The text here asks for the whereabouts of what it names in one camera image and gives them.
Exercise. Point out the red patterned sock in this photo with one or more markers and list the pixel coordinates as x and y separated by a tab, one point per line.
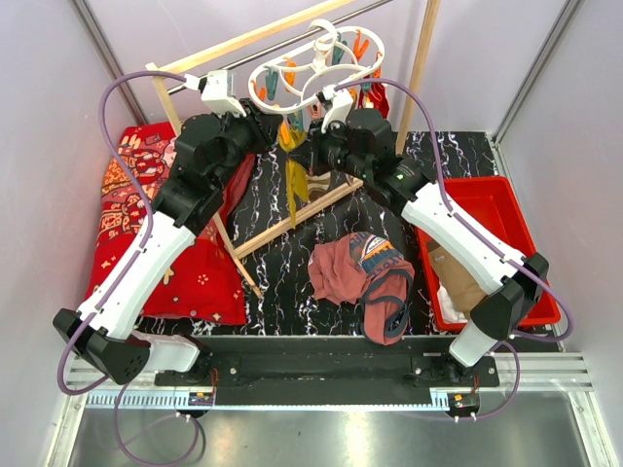
373	95

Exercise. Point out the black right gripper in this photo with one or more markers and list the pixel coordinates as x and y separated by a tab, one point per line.
309	153

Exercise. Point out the white plastic clip hanger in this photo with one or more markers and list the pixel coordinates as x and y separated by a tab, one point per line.
287	83

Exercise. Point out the maroon printed shirt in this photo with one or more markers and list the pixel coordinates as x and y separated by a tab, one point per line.
366	269

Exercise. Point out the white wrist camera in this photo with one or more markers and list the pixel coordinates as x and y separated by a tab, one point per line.
337	104
217	90

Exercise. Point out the plain brown sock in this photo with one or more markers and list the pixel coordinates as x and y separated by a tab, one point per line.
458	292

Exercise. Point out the metal hanging rod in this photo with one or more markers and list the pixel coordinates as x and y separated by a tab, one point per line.
294	40

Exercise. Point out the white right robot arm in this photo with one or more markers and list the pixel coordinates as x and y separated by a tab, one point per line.
363	146

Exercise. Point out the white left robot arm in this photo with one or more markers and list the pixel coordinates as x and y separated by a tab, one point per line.
209	150

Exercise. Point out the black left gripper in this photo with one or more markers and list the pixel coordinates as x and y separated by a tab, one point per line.
262	125

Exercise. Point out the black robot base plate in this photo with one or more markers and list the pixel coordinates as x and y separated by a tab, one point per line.
312	373

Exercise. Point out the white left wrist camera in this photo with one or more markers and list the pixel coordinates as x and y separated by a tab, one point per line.
217	90

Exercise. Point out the wooden drying rack frame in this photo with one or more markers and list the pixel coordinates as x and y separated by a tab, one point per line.
192	61

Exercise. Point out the red plastic bin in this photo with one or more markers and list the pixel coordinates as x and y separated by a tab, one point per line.
490	201

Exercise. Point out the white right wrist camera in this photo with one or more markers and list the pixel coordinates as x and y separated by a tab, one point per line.
337	104

